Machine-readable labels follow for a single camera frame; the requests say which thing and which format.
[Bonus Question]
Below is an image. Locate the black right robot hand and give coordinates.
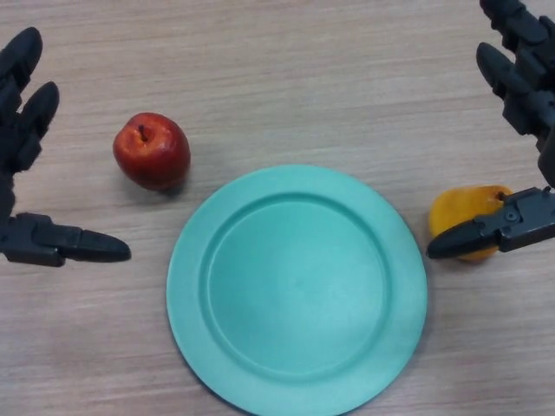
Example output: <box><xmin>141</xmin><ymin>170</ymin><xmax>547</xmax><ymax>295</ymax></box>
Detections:
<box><xmin>426</xmin><ymin>0</ymin><xmax>555</xmax><ymax>261</ymax></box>

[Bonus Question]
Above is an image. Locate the green round plate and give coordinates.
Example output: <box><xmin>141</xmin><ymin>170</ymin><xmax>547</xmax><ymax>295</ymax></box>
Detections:
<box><xmin>166</xmin><ymin>164</ymin><xmax>428</xmax><ymax>416</ymax></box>

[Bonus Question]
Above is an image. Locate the yellow pear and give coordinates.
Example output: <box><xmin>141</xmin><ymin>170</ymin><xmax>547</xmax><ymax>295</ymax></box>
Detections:
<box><xmin>428</xmin><ymin>184</ymin><xmax>513</xmax><ymax>263</ymax></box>

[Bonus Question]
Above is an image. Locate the red apple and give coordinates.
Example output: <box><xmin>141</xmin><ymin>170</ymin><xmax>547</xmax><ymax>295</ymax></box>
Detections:
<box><xmin>113</xmin><ymin>112</ymin><xmax>192</xmax><ymax>192</ymax></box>

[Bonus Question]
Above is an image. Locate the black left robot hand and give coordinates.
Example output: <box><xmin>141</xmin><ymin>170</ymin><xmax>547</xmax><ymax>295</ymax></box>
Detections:
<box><xmin>0</xmin><ymin>26</ymin><xmax>133</xmax><ymax>268</ymax></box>

